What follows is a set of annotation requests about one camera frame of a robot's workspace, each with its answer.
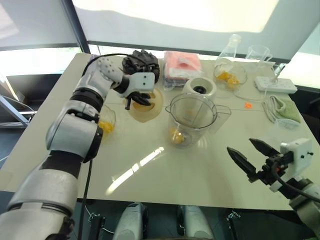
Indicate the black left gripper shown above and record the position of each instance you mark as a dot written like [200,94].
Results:
[131,96]

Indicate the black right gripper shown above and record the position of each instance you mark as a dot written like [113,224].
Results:
[273,168]

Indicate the cream round blender lid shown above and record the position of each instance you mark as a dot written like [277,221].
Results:
[156,105]

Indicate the peeled orange pieces pile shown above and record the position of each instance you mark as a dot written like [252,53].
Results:
[106,126]

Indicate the peeled orange piece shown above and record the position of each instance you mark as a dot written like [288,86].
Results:
[176,136]

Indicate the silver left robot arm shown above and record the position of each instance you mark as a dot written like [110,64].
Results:
[72,132]

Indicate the black gloves bundle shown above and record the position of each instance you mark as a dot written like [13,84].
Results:
[141,62]

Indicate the wavy clear glass bowl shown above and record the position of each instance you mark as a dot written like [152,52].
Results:
[111,115]

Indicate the pink cloths plastic package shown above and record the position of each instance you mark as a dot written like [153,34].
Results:
[182,66]

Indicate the small orange scrap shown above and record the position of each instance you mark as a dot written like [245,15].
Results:
[248,105]

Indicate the clear plastic blender jug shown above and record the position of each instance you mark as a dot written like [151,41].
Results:
[192,115]

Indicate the green and white towel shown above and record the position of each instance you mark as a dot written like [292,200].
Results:
[285,108]

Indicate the cream blender motor base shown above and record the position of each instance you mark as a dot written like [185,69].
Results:
[200,86]

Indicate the white power strip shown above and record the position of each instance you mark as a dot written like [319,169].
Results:
[277,85]

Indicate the orange pieces small pile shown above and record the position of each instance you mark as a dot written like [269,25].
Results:
[227,78]

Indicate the round clear glass bowl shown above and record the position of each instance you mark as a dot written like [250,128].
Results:
[240,71]

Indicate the silver rounded robot leg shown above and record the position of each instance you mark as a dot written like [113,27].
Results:
[130,222]
[197,222]

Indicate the clear plug on strip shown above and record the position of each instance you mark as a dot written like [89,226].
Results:
[280,70]

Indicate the glass conical flask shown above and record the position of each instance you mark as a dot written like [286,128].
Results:
[230,48]

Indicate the clear glass beaker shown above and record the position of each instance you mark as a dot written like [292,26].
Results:
[258,55]

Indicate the dark monitor screen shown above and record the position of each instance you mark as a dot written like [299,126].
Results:
[35,86]

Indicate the silver monitor stand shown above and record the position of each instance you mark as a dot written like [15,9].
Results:
[12,110]

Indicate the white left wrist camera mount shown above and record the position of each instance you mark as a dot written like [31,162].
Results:
[141,81]

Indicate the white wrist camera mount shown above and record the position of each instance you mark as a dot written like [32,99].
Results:
[297,155]
[141,81]

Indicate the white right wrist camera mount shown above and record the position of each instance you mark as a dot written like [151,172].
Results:
[297,155]

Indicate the dark window frame post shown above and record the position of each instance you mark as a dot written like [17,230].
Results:
[77,25]

